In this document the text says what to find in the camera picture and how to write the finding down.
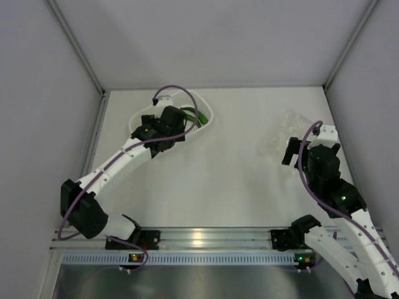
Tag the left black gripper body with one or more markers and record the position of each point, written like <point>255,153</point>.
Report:
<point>149,120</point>

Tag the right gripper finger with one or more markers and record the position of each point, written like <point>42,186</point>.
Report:
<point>293,148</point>
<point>335,148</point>

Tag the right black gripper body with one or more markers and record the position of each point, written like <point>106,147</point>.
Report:
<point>305,164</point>

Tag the clear zip top bag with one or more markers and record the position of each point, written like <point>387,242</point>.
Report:
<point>273,145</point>

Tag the green fake pepper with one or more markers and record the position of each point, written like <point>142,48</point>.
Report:
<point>190,121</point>
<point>191,110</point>

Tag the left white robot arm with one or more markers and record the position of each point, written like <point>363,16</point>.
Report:
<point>82,201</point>

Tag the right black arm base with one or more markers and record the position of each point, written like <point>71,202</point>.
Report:
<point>287,239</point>

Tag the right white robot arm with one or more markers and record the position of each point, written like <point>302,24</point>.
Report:
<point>369,270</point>

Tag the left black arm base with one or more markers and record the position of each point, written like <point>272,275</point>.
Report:
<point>148,239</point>

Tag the white perforated plastic basket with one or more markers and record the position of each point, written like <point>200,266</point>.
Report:
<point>179,99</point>

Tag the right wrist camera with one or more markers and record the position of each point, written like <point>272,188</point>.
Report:
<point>325,135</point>

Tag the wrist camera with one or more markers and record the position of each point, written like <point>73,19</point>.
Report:
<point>162,101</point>
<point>325,135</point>

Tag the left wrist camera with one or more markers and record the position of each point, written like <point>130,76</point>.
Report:
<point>162,101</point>

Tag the aluminium mounting rail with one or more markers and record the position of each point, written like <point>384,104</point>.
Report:
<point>191,239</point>

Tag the white slotted cable duct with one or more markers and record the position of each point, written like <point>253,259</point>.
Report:
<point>187,258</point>

